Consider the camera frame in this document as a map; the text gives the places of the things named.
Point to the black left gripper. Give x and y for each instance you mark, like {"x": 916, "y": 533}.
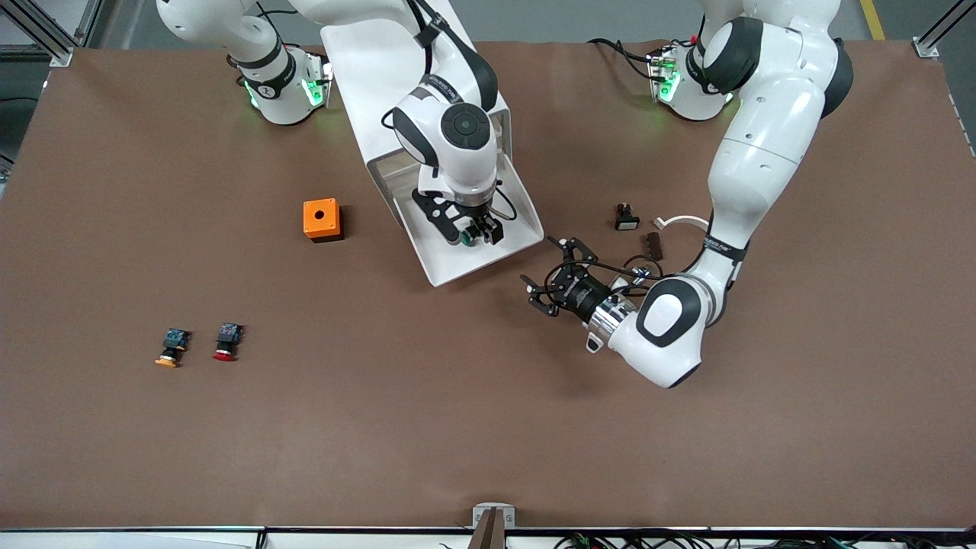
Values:
{"x": 581, "y": 293}

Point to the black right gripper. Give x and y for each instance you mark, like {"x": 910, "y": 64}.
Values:
{"x": 479, "y": 222}

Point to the green push button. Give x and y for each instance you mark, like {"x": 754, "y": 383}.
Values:
{"x": 454, "y": 239}

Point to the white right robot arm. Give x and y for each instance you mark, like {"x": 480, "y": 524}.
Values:
{"x": 457, "y": 152}

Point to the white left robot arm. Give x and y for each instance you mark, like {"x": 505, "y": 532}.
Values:
{"x": 755, "y": 175}

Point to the white drawer cabinet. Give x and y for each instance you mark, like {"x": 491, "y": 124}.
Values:
{"x": 358, "y": 91}

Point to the red push button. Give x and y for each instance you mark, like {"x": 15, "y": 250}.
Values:
{"x": 227, "y": 341}

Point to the yellow push button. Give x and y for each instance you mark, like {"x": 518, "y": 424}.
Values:
{"x": 172, "y": 347}

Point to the brown terminal block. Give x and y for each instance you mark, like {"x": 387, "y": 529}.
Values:
{"x": 654, "y": 247}

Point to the brown table mat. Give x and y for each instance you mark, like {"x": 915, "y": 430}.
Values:
{"x": 488, "y": 427}

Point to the silver key switch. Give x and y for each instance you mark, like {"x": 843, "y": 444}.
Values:
{"x": 643, "y": 271}

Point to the black switch with white face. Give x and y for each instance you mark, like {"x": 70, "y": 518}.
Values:
{"x": 627, "y": 218}

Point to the white curved plastic bracket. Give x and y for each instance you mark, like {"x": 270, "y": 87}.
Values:
{"x": 682, "y": 221}

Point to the orange button enclosure box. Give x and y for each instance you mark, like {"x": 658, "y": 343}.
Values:
{"x": 320, "y": 217}

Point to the grey camera stand bracket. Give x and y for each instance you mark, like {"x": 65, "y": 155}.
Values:
{"x": 493, "y": 517}

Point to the aluminium frame profile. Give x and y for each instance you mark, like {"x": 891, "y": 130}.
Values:
{"x": 59, "y": 56}
{"x": 928, "y": 49}

